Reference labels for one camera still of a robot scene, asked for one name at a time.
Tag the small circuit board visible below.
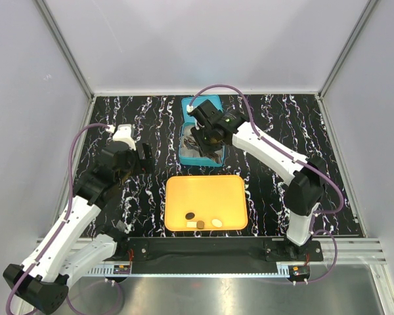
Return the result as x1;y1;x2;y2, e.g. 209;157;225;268
292;266;310;276
114;264;131;274

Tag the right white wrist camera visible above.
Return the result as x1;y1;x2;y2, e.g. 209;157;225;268
186;104;194;114

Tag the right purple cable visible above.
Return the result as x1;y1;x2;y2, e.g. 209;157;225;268
186;84;345;285

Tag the white rectangular chocolate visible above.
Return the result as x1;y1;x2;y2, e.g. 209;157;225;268
186;222;197;228

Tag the right small circuit board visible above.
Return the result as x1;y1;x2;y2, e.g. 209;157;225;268
292;266;310;276

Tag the orange plastic tray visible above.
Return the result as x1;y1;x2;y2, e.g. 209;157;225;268
164;175;248;232

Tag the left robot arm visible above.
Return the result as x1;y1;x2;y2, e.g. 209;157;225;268
3;140;155;314

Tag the brown round chocolate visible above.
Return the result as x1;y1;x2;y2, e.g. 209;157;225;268
197;220;204;229

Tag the purple cable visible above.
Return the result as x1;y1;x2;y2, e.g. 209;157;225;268
186;84;345;285
5;123;124;314

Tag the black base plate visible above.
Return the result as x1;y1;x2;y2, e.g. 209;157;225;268
127;236;324;275

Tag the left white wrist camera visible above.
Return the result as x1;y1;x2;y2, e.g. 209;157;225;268
112;124;137;151

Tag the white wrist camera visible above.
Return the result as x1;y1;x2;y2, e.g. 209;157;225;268
112;124;137;151
186;104;194;114

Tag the dark oval chocolate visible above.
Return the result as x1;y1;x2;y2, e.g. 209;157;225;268
185;213;195;220

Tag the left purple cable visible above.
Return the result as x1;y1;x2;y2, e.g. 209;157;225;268
5;123;124;314

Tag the white slotted cable duct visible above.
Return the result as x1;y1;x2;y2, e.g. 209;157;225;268
84;264;114;277

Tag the white round chocolate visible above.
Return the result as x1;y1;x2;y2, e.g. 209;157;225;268
211;219;223;228

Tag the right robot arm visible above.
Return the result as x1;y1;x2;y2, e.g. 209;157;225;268
186;100;325;261

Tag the left small circuit board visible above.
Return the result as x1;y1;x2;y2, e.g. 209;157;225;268
114;264;131;274

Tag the teal tin box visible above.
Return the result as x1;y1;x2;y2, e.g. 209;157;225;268
179;96;225;167

